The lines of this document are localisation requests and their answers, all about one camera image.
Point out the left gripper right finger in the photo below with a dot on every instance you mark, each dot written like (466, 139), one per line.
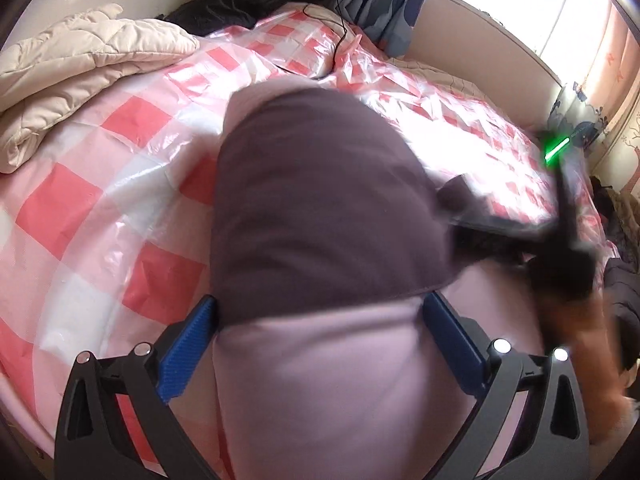
(550, 440)

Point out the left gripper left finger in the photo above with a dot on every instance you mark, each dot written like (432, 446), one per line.
(92, 440)

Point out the lilac purple jacket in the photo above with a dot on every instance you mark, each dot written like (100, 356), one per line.
(327, 236)

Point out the dark clothes at bedside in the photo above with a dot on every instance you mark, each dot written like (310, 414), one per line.
(619, 212)

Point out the person's right hand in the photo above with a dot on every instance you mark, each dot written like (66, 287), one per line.
(584, 328)

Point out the wardrobe with tree decal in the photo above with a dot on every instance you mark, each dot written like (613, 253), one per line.
(619, 166)

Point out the right cartoon curtain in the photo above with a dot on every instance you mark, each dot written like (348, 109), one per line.
(598, 60)

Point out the red checkered plastic bed cover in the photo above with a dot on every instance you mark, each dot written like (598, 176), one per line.
(105, 231)

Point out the window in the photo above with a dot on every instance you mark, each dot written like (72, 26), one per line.
(530, 5)

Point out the cream quilted blanket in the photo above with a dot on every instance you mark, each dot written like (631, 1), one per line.
(48, 77)

